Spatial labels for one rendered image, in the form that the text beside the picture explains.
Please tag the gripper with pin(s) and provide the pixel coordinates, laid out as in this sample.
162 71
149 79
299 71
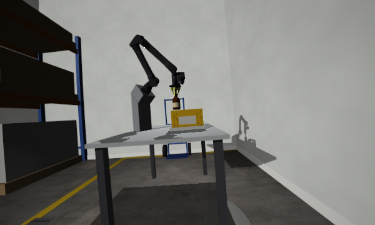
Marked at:
175 88

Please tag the brown glass bottle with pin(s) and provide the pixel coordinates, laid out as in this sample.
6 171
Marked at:
176 103

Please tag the yellow crate with cross dividers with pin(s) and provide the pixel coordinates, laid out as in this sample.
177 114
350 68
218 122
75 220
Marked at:
188 117

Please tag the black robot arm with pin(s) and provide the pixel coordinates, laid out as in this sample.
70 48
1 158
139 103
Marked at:
177 77

